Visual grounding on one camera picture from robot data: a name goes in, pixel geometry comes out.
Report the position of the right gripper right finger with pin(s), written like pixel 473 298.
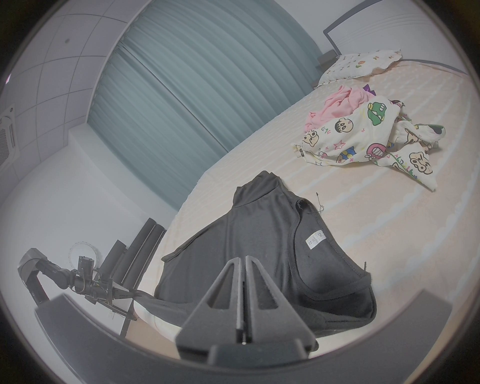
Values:
pixel 266 315

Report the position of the black T-shirt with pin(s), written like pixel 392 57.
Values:
pixel 270 232

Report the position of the grey bedside table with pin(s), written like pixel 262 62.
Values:
pixel 327 57

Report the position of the white ceiling air conditioner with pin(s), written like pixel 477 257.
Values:
pixel 8 135

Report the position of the white printed garment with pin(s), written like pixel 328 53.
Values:
pixel 356 138

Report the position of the bed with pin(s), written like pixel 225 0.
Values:
pixel 375 225

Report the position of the blue-green curtain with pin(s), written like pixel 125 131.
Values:
pixel 225 56
pixel 150 123

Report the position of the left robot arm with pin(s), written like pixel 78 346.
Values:
pixel 32 262

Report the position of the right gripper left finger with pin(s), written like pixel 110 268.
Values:
pixel 221 315

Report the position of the purple garment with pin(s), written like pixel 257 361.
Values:
pixel 368 89

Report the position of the white printed pillow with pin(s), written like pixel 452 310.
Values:
pixel 356 65

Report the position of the pink garment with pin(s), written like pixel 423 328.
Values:
pixel 333 107

